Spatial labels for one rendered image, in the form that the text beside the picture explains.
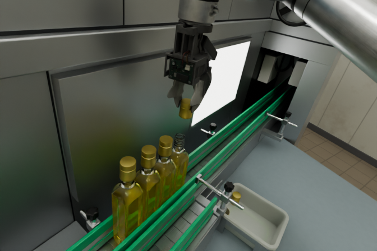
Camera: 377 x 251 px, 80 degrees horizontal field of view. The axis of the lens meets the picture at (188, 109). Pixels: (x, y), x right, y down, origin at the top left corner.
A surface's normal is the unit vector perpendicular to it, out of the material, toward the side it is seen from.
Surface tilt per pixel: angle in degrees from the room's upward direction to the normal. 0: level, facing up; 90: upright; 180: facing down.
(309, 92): 90
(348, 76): 90
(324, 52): 90
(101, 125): 90
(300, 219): 0
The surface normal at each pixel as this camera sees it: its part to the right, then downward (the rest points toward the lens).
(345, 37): -0.90, 0.37
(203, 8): 0.21, 0.51
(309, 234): 0.14, -0.86
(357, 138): -0.83, 0.18
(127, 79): 0.79, 0.40
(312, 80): -0.60, 0.32
